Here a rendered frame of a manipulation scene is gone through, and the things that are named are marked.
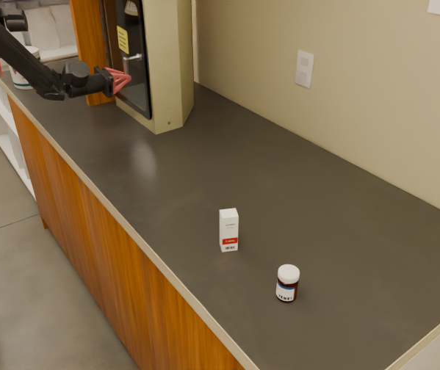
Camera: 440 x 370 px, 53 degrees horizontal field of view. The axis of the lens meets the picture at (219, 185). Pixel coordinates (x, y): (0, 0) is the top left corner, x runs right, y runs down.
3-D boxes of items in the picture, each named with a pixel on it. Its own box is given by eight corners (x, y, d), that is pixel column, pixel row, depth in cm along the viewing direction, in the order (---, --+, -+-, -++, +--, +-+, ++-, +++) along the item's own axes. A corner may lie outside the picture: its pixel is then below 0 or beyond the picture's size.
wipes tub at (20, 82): (40, 77, 203) (32, 43, 195) (49, 85, 194) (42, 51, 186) (10, 83, 197) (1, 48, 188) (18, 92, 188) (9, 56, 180)
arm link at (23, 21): (-18, -10, 147) (-21, 4, 141) (20, -10, 149) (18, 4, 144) (-7, 23, 156) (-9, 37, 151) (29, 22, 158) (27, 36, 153)
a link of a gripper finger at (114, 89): (123, 62, 146) (96, 66, 141) (134, 70, 141) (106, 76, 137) (124, 81, 150) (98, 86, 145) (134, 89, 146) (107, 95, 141)
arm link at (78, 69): (42, 75, 136) (44, 100, 133) (45, 52, 126) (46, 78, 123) (83, 78, 141) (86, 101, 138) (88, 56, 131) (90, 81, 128)
